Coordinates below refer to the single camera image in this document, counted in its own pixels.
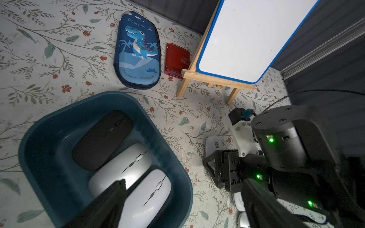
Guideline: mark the black mouse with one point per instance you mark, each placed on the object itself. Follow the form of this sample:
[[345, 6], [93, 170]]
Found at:
[[100, 142]]

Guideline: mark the white mouse with dongle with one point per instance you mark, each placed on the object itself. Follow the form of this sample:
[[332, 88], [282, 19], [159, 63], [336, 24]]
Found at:
[[238, 201]]

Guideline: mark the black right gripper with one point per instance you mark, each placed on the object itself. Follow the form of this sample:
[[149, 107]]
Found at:
[[225, 167]]

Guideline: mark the wooden tabletop easel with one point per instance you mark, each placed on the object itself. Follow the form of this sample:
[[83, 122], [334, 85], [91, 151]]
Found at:
[[192, 74]]

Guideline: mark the silver mouse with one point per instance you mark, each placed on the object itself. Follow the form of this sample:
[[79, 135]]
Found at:
[[130, 165]]

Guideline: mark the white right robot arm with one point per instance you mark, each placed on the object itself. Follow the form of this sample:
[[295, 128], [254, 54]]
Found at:
[[288, 153]]

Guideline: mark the teal plastic storage box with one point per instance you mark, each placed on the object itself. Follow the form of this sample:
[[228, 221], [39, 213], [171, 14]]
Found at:
[[45, 156]]

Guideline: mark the blue dinosaur pencil case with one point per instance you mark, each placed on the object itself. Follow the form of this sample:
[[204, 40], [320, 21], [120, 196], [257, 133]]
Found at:
[[137, 61]]

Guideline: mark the long white mouse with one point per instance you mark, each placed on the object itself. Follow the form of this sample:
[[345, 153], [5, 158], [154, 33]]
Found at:
[[243, 221]]

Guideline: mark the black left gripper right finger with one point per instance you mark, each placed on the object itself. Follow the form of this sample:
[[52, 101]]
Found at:
[[264, 211]]

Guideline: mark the white board blue frame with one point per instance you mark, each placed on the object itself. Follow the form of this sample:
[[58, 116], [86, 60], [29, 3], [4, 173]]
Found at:
[[247, 36]]

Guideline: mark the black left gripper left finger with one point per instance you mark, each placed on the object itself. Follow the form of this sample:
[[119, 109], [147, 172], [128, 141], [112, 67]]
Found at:
[[104, 211]]

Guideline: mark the red leather wallet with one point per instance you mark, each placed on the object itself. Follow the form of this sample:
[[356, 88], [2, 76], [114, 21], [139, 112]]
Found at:
[[176, 59]]

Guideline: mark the white mouse with label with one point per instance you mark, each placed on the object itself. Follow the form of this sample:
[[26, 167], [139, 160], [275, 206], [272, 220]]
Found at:
[[212, 144]]

